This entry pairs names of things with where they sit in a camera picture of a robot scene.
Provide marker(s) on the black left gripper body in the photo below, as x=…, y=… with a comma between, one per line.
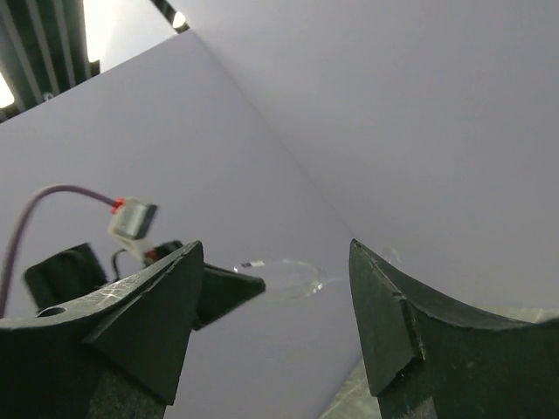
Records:
x=162, y=251

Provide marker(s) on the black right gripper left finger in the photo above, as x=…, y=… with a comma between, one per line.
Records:
x=115, y=353

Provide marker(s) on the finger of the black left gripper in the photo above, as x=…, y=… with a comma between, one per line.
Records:
x=222, y=292

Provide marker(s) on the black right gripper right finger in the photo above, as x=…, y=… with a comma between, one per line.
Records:
x=427, y=355

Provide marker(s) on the clear wine glass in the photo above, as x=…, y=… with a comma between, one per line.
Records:
x=288, y=278

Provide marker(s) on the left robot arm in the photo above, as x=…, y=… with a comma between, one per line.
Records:
x=76, y=272

